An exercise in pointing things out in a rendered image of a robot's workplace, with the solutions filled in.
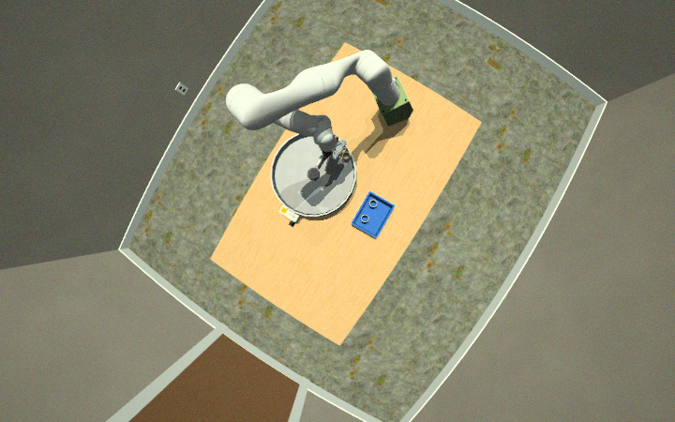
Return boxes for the blue crate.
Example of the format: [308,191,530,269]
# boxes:
[351,192,394,238]

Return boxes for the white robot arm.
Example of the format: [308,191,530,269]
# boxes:
[226,50,400,159]

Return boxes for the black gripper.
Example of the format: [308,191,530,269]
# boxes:
[319,134,338,160]

